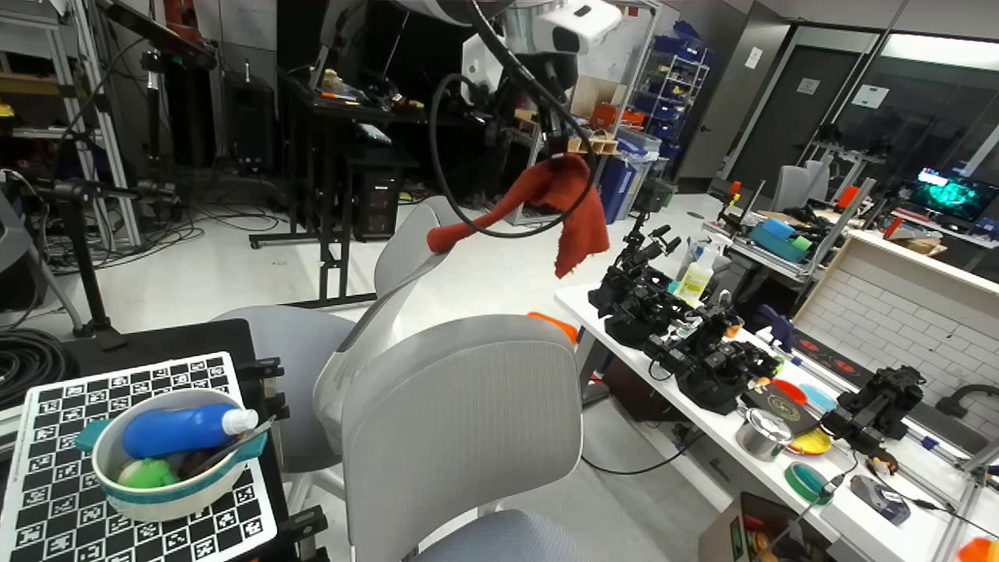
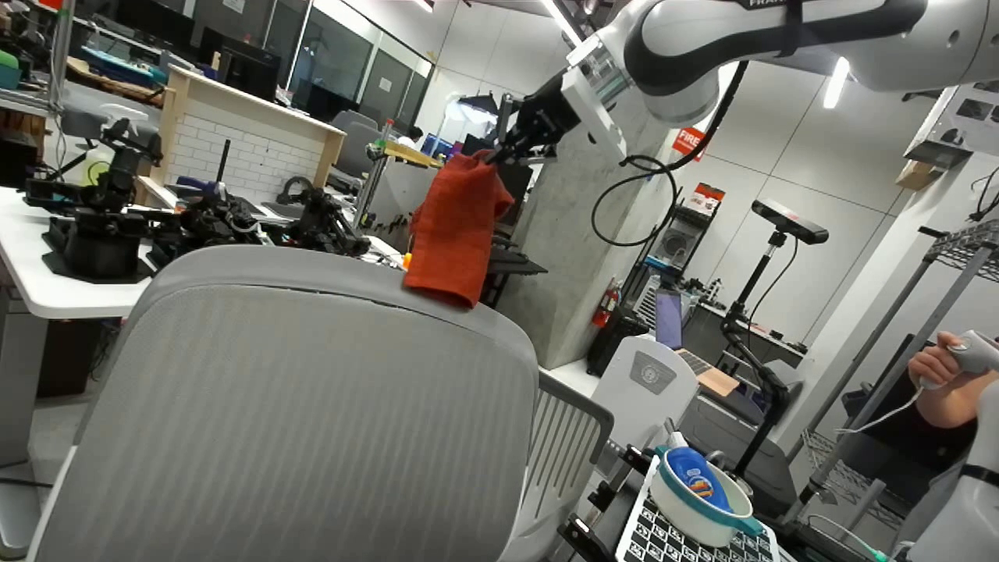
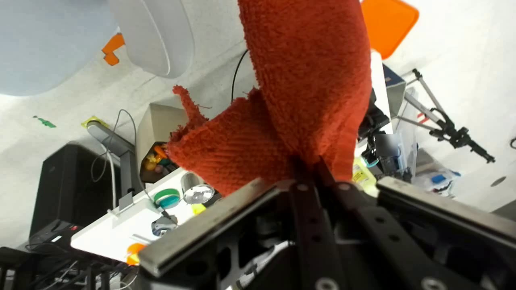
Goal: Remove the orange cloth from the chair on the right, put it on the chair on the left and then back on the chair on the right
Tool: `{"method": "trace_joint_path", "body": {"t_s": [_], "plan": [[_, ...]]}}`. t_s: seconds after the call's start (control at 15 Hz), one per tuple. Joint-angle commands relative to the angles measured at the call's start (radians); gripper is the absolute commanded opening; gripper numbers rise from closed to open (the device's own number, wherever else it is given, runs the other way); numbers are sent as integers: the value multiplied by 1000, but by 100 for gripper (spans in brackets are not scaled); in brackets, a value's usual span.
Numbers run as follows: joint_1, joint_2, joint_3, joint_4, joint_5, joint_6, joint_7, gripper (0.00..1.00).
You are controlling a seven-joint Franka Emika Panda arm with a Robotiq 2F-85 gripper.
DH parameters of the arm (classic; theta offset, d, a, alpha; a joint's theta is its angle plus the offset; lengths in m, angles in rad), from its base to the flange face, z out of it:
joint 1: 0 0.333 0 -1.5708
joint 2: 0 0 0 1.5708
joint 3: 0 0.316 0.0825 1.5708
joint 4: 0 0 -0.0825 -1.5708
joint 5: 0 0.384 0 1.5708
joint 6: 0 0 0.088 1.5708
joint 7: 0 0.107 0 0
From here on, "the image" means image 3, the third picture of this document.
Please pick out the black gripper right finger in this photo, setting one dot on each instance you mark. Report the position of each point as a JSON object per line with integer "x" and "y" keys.
{"x": 391, "y": 246}

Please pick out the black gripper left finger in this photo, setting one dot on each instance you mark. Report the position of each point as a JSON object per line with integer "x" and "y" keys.
{"x": 314, "y": 241}

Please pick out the orange terry cloth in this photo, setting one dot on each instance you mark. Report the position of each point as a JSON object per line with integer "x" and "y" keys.
{"x": 306, "y": 69}

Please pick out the yellow liquid bottle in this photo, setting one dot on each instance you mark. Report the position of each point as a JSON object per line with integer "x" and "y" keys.
{"x": 364, "y": 179}

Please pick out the small yellow item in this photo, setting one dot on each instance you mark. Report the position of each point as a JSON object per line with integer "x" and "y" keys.
{"x": 198, "y": 209}

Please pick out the small metal bowl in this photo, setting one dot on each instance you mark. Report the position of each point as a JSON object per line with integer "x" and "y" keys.
{"x": 196, "y": 190}

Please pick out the folded black silver tripod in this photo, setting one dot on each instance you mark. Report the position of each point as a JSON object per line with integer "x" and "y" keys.
{"x": 453, "y": 133}

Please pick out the small grey device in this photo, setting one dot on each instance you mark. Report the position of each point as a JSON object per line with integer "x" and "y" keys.
{"x": 163, "y": 225}

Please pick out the teal tape roll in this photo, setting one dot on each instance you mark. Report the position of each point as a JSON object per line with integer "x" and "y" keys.
{"x": 167, "y": 200}

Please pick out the small orange item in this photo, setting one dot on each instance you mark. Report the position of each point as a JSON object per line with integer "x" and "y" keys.
{"x": 135, "y": 253}

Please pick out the cardboard box with toys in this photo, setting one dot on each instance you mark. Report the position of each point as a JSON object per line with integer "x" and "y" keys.
{"x": 150, "y": 122}

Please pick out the orange plastic seat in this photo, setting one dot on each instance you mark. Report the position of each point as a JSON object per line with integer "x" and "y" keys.
{"x": 388, "y": 24}

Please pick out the black box case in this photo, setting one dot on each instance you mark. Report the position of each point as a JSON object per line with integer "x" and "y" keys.
{"x": 64, "y": 187}

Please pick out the grey metal post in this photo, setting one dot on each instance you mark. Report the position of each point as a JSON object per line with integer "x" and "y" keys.
{"x": 114, "y": 142}

